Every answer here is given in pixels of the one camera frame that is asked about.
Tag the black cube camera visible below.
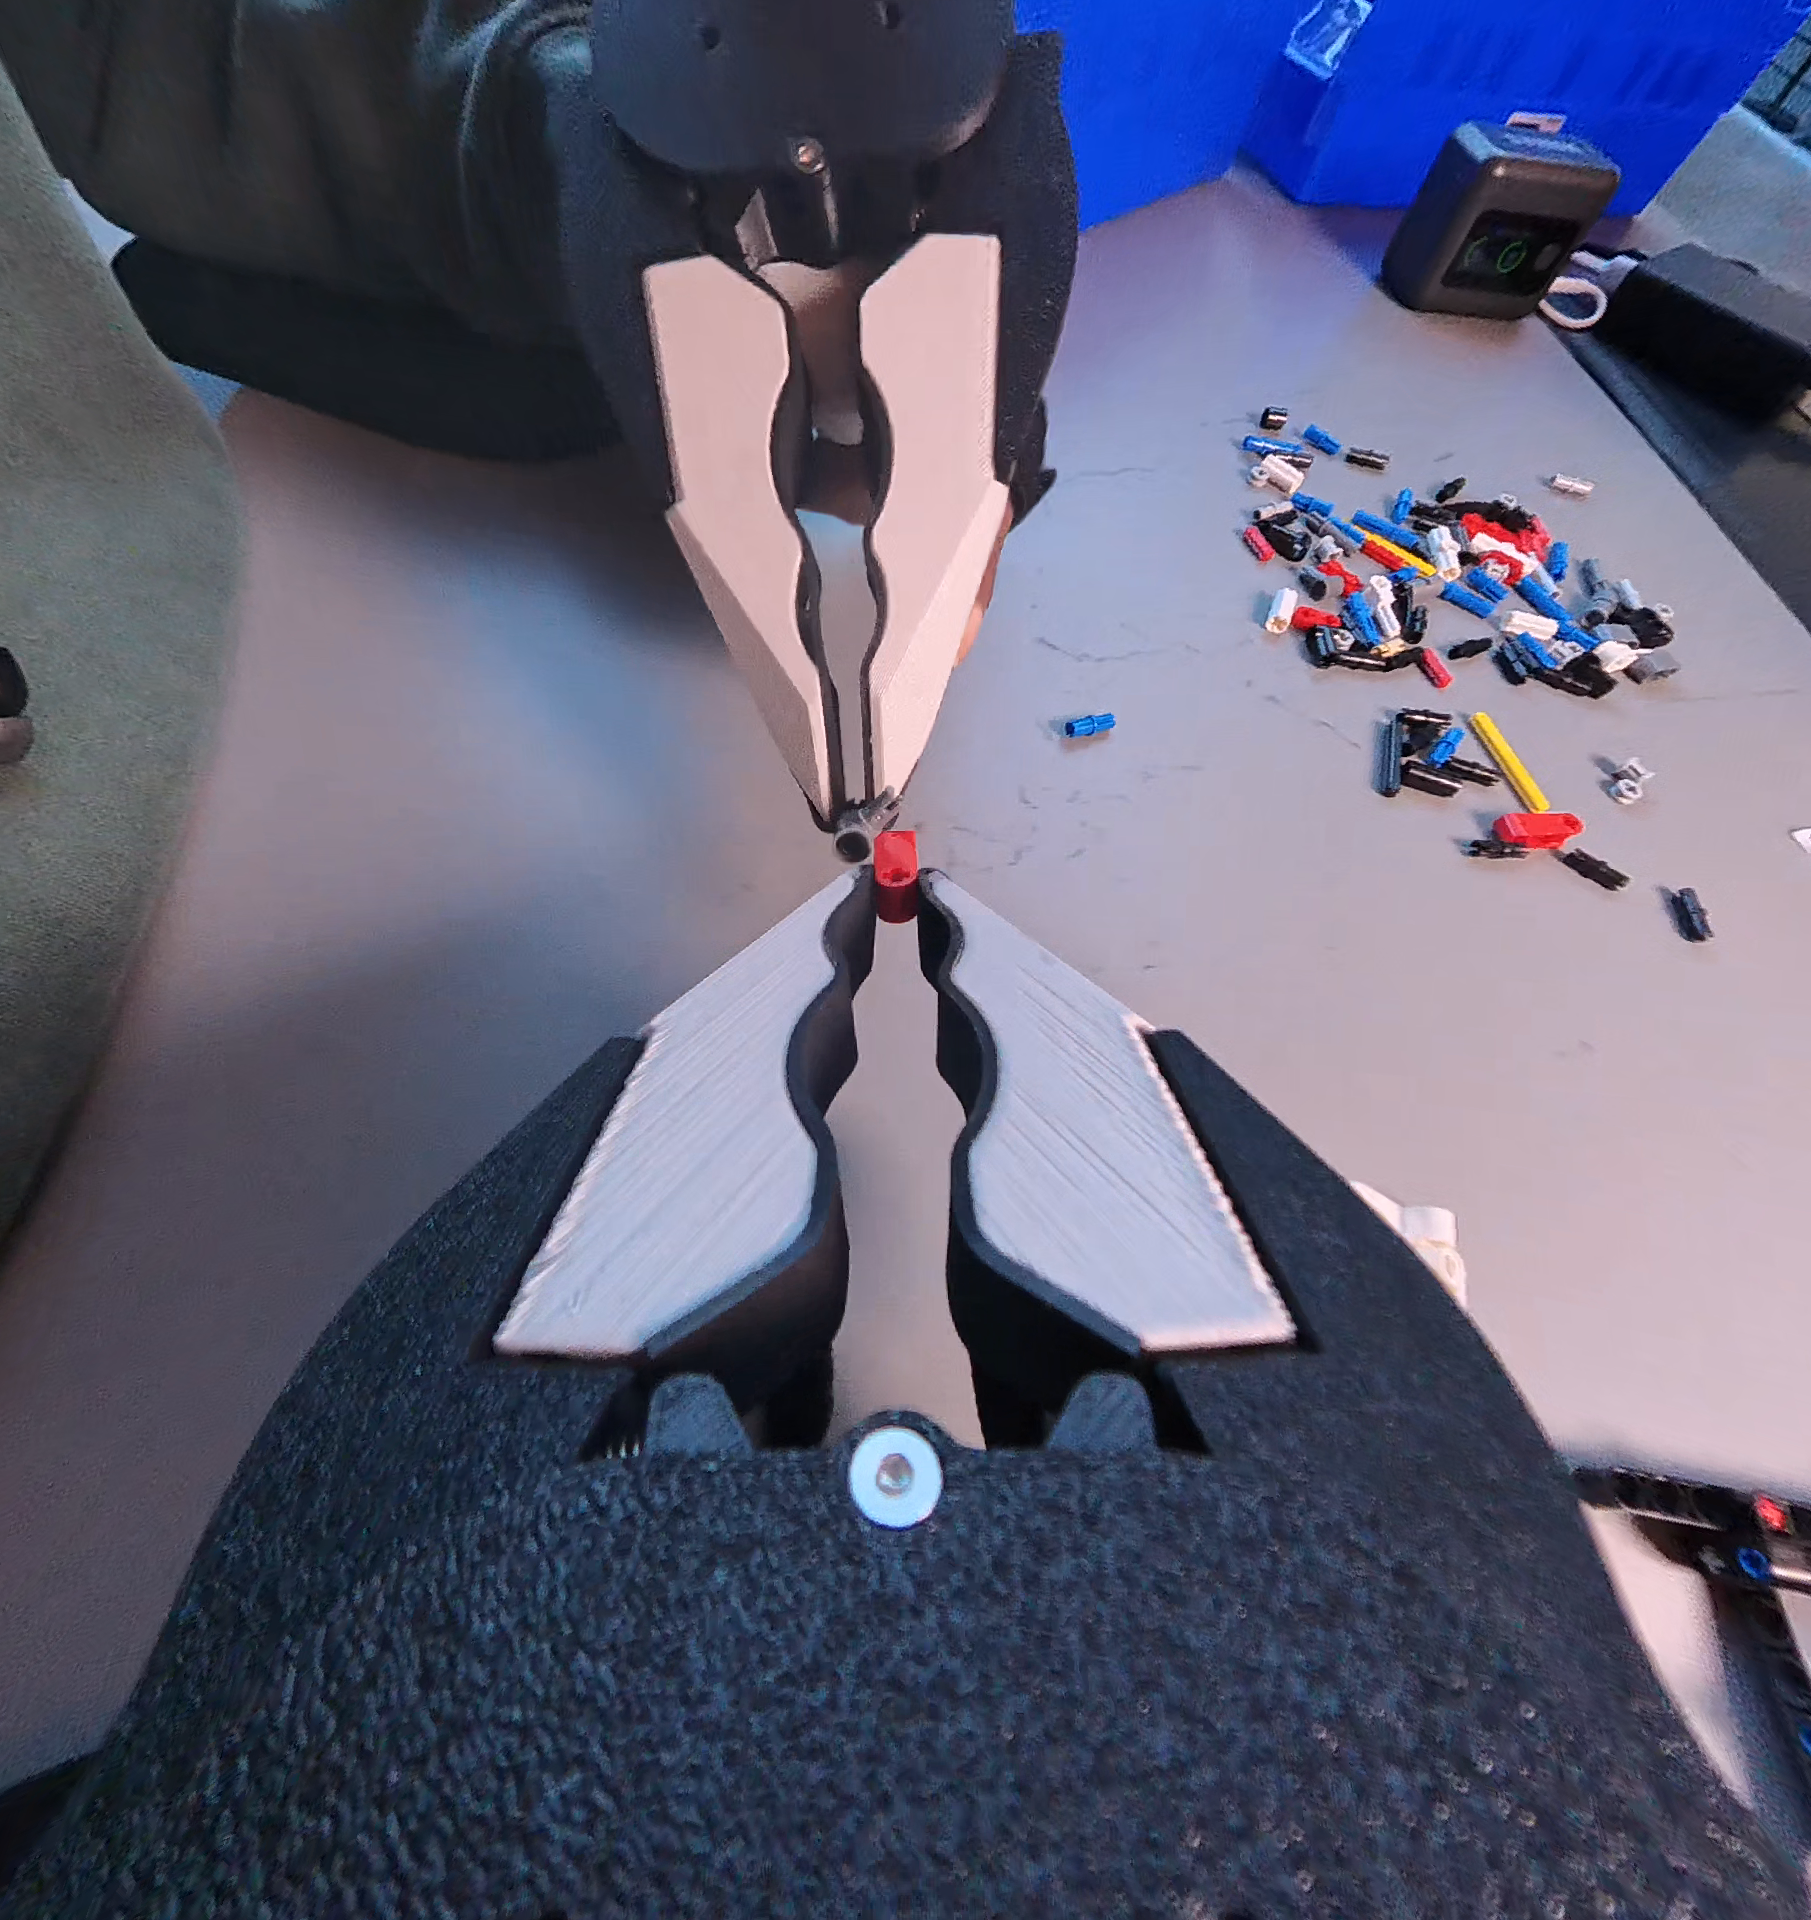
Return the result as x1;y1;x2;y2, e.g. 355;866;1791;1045
1382;116;1623;320

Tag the black cable tray cover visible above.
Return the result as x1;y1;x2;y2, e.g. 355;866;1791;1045
1556;322;1811;693

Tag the pile of small brick pieces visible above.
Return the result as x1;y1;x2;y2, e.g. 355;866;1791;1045
1238;403;1718;948

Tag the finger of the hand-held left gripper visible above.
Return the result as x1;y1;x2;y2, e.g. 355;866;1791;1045
852;231;1012;812
643;252;848;827

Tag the white cable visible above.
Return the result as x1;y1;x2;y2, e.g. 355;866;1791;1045
1538;247;1642;331

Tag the black power adapter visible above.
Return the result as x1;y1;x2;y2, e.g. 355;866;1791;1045
1595;242;1811;422

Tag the person's green sweater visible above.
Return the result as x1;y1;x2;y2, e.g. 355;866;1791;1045
0;0;247;1330

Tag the grey desk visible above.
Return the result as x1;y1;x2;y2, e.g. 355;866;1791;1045
1640;105;1811;257
0;164;1811;1800

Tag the white brick panel piece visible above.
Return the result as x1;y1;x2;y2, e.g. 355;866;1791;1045
1354;1185;1470;1306

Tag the person's left forearm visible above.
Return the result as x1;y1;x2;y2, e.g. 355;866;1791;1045
0;0;607;360

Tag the white toy brick truck model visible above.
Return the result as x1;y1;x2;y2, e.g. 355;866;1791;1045
1572;1463;1811;1899

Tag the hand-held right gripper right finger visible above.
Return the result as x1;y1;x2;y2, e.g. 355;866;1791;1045
918;870;1297;1352

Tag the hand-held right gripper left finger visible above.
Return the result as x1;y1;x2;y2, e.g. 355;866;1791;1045
492;870;881;1359

